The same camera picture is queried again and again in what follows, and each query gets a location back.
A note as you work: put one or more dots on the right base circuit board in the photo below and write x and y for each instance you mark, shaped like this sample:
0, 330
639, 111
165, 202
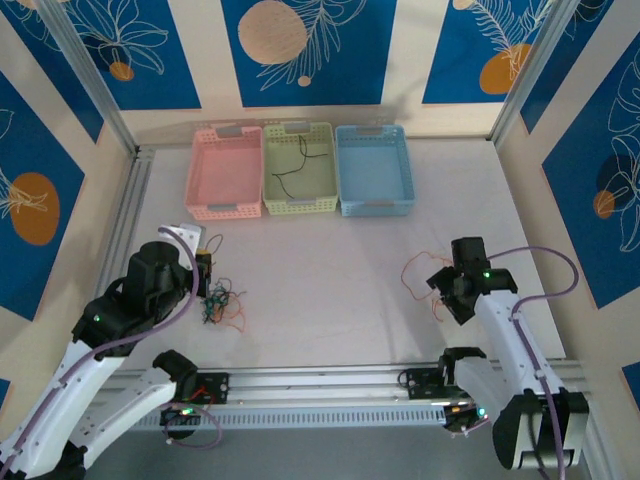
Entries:
462, 420

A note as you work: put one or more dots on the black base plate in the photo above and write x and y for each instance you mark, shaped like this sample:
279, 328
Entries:
420, 382
217, 382

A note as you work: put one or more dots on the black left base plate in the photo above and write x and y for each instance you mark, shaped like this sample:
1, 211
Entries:
217, 382

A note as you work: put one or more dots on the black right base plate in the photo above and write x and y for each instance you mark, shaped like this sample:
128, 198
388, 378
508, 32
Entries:
420, 382

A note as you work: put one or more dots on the grey metal panel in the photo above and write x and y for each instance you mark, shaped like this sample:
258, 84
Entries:
325, 455

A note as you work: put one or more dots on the left base circuit board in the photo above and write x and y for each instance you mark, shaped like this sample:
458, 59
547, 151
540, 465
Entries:
180, 417

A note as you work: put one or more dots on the aluminium side rail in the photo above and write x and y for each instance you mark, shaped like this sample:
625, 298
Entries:
594, 450
131, 200

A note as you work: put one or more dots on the blue plastic basket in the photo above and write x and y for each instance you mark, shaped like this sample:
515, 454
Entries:
375, 170

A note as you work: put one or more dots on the pink plastic basket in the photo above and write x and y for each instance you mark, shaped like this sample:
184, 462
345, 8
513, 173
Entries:
225, 175

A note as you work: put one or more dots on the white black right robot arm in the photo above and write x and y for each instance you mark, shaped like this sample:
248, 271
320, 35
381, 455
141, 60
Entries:
505, 340

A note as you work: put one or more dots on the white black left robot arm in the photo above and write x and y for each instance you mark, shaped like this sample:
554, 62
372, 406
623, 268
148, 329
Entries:
50, 400

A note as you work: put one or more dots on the base circuit board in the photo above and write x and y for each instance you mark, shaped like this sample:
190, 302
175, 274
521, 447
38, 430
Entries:
180, 417
462, 420

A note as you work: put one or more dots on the aluminium frame post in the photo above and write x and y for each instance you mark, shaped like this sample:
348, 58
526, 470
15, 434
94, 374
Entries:
90, 75
525, 75

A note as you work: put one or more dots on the green plastic basket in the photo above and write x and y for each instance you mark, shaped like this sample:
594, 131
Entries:
320, 185

